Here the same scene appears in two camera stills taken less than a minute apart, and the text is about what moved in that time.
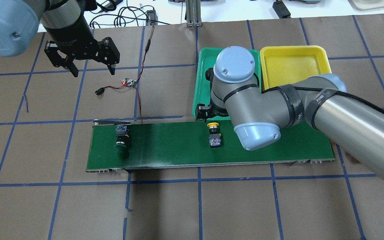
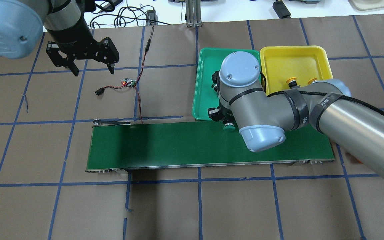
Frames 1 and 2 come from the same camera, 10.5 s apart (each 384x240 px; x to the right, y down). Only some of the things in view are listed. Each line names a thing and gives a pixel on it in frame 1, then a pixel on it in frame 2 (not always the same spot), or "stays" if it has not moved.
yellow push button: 215,138 → 292,82
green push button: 121,131 → 229,125
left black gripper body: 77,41 stays
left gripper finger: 73,68 stays
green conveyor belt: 117,144 stays
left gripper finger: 111,68 stays
